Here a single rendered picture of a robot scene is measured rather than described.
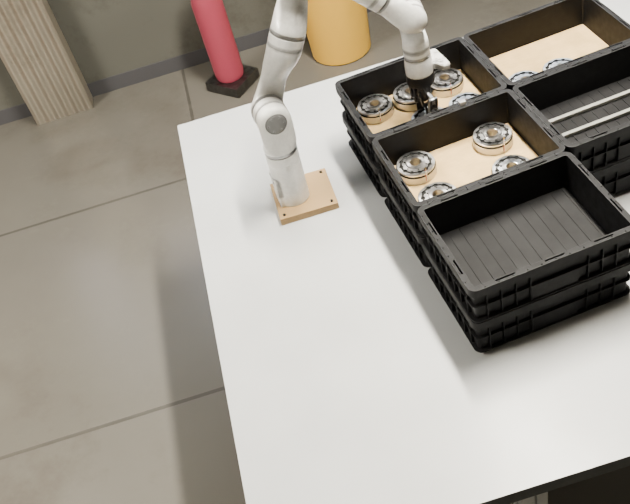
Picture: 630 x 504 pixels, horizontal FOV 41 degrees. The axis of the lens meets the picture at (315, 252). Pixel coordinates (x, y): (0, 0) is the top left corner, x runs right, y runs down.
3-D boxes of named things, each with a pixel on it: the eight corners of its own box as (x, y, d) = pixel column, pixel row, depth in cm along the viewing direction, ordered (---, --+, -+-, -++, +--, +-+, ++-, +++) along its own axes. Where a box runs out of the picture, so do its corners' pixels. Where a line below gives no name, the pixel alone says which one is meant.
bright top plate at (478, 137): (486, 152, 215) (486, 151, 215) (465, 133, 222) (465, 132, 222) (519, 136, 217) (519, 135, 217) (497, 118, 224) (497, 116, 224)
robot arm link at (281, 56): (298, 27, 214) (310, 43, 207) (277, 120, 229) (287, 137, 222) (264, 24, 210) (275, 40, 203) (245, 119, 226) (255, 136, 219)
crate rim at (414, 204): (415, 215, 198) (414, 208, 196) (371, 146, 219) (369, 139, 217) (568, 156, 201) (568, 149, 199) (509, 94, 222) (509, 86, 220)
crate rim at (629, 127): (568, 156, 201) (568, 149, 199) (510, 94, 222) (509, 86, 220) (716, 100, 204) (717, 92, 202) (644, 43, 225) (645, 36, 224)
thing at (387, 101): (362, 120, 235) (362, 119, 235) (353, 101, 243) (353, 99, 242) (396, 110, 236) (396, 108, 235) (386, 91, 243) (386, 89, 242)
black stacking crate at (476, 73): (377, 172, 226) (370, 140, 218) (341, 115, 247) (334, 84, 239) (510, 122, 229) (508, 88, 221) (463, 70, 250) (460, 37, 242)
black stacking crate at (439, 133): (420, 242, 205) (415, 209, 197) (377, 173, 226) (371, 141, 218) (567, 186, 208) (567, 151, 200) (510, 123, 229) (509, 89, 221)
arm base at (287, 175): (283, 210, 236) (269, 164, 225) (274, 192, 243) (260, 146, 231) (313, 200, 237) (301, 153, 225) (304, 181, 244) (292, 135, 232)
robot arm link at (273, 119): (289, 104, 214) (302, 156, 226) (278, 87, 221) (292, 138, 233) (255, 116, 213) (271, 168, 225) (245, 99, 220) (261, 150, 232)
